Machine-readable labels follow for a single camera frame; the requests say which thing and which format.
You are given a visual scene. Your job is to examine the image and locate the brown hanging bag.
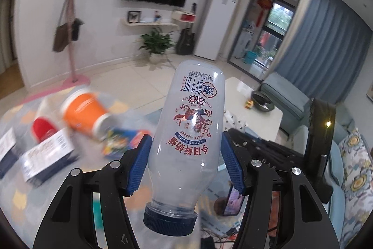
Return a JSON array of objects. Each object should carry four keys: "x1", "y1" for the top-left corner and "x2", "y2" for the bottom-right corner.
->
[{"x1": 52, "y1": 0, "x2": 73, "y2": 53}]

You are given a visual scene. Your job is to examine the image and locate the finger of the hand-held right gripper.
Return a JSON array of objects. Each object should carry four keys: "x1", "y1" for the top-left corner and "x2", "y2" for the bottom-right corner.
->
[{"x1": 227, "y1": 129, "x2": 306, "y2": 171}]

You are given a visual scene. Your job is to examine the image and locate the colourful blue snack packet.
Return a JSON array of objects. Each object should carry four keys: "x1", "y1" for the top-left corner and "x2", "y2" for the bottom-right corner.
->
[{"x1": 100, "y1": 128, "x2": 152, "y2": 159}]

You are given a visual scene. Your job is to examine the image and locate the white and red box shelf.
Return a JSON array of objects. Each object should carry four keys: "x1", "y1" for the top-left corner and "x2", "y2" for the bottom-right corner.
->
[{"x1": 172, "y1": 10, "x2": 195, "y2": 22}]

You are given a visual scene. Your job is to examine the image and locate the balcony glass door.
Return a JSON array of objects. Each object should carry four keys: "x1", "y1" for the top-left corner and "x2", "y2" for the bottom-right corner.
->
[{"x1": 227, "y1": 0, "x2": 302, "y2": 83}]

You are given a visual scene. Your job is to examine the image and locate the blue and white carton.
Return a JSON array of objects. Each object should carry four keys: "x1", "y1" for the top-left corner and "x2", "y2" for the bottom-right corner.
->
[
  {"x1": 21, "y1": 129, "x2": 78, "y2": 187},
  {"x1": 0, "y1": 127, "x2": 18, "y2": 178}
]

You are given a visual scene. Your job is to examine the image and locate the floral cushion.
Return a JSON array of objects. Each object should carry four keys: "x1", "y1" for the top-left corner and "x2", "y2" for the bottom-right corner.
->
[{"x1": 338, "y1": 128, "x2": 373, "y2": 249}]

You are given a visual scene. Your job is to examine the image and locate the black hanging bag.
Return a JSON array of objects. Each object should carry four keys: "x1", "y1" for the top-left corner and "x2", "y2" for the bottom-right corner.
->
[{"x1": 71, "y1": 18, "x2": 85, "y2": 42}]

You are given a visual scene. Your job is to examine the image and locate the dark bowl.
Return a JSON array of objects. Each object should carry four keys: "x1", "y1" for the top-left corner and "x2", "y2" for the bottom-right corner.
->
[{"x1": 251, "y1": 91, "x2": 276, "y2": 112}]

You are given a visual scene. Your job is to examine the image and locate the tangled floor cables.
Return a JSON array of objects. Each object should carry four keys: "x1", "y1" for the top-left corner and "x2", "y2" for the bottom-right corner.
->
[{"x1": 201, "y1": 226, "x2": 242, "y2": 242}]

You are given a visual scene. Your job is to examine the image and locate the patterned tablecloth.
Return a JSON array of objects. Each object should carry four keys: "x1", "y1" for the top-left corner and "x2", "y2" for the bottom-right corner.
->
[{"x1": 0, "y1": 88, "x2": 204, "y2": 249}]

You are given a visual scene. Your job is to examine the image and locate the smartphone with lit screen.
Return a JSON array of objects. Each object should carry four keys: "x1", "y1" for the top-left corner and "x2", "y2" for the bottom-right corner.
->
[{"x1": 223, "y1": 183, "x2": 246, "y2": 217}]

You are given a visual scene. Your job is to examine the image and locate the white coffee table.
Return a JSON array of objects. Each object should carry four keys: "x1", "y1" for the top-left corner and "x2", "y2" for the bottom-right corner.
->
[{"x1": 223, "y1": 77, "x2": 284, "y2": 133}]

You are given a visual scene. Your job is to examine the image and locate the pink coat rack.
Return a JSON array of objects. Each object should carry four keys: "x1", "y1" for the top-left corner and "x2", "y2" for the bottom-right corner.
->
[{"x1": 48, "y1": 0, "x2": 91, "y2": 89}]

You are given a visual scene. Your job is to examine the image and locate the grey-blue curtain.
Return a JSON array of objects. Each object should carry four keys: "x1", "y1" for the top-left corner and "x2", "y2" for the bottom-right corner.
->
[{"x1": 275, "y1": 0, "x2": 373, "y2": 98}]

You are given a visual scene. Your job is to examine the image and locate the white milk bottle blue cap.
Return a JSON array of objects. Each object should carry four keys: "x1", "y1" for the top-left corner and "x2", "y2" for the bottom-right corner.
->
[{"x1": 143, "y1": 60, "x2": 226, "y2": 237}]

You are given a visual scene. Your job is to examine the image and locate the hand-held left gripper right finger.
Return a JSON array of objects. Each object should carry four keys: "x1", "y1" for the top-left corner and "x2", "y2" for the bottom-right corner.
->
[{"x1": 221, "y1": 130, "x2": 341, "y2": 249}]

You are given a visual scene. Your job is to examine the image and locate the red knot decoration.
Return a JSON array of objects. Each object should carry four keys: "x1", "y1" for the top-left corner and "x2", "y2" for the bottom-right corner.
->
[{"x1": 256, "y1": 0, "x2": 272, "y2": 28}]

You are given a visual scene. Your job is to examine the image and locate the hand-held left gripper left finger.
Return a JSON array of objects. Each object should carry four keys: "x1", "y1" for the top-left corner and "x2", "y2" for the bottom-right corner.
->
[{"x1": 32, "y1": 132, "x2": 153, "y2": 249}]

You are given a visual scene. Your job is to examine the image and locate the potted green plant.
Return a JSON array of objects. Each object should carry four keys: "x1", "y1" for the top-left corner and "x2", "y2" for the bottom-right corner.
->
[{"x1": 137, "y1": 27, "x2": 175, "y2": 64}]

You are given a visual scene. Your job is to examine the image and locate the black guitar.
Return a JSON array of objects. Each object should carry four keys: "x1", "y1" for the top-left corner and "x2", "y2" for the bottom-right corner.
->
[{"x1": 176, "y1": 4, "x2": 196, "y2": 55}]

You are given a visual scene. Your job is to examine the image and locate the black butterfly picture frame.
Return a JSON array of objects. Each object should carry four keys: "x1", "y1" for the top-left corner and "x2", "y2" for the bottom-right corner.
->
[{"x1": 127, "y1": 10, "x2": 142, "y2": 23}]

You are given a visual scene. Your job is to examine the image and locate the red paper cup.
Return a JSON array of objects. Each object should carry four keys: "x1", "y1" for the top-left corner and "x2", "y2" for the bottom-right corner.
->
[{"x1": 31, "y1": 117, "x2": 60, "y2": 143}]

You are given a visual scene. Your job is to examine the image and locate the grey-blue sofa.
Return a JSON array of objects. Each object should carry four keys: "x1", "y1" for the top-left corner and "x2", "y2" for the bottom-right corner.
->
[{"x1": 259, "y1": 72, "x2": 373, "y2": 249}]

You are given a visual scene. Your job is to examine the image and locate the white curved wall shelf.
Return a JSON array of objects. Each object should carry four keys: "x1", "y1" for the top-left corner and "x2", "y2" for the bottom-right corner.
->
[{"x1": 121, "y1": 20, "x2": 178, "y2": 28}]

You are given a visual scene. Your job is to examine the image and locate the orange paper cup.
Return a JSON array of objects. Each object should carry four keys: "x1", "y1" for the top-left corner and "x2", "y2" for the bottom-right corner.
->
[{"x1": 62, "y1": 92, "x2": 112, "y2": 140}]

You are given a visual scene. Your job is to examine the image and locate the white washing machine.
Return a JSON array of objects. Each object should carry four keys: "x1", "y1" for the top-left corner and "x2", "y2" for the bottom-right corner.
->
[{"x1": 236, "y1": 29, "x2": 255, "y2": 60}]

